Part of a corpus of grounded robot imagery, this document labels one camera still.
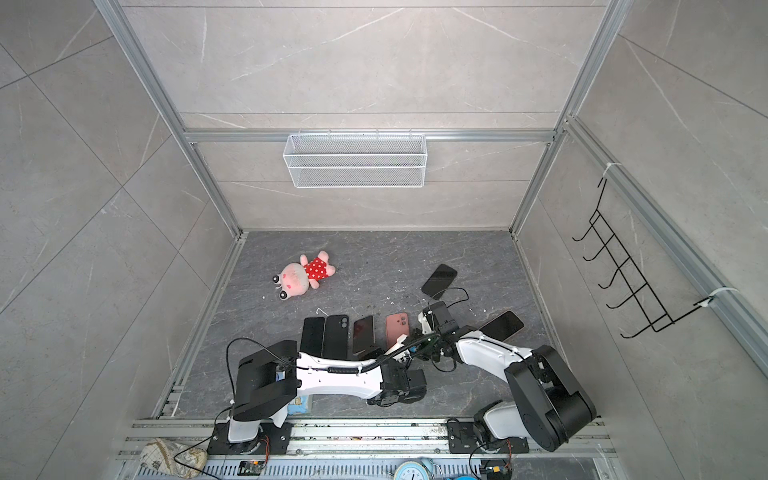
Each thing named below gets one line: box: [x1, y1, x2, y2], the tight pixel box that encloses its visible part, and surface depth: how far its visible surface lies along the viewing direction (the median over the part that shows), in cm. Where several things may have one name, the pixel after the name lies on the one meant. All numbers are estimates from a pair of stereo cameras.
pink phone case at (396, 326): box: [385, 312, 410, 350], surface depth 95 cm
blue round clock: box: [393, 461, 430, 480], surface depth 67 cm
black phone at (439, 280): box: [421, 263, 457, 297], surface depth 107 cm
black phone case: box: [324, 314, 349, 360], surface depth 95 cm
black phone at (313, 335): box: [300, 317, 325, 356], surface depth 95 cm
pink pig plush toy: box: [272, 250, 336, 301], surface depth 102 cm
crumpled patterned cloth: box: [140, 438, 208, 478], surface depth 70 cm
